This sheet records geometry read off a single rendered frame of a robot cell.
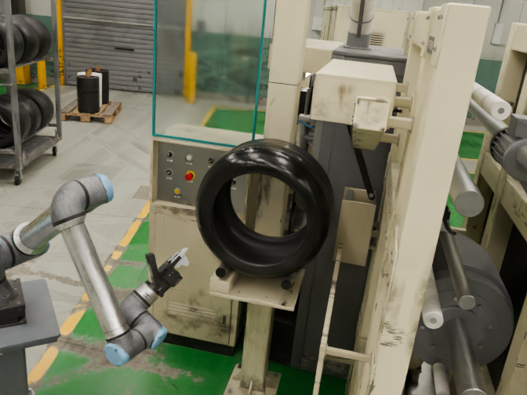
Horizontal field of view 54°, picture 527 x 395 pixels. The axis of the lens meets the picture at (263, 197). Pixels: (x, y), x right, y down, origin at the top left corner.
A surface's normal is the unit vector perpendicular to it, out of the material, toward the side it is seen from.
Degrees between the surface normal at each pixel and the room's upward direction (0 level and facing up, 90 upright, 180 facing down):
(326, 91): 90
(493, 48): 90
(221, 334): 90
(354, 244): 90
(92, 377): 0
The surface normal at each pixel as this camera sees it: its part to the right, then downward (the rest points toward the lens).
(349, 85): -0.21, 0.32
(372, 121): -0.17, 0.01
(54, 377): 0.09, -0.94
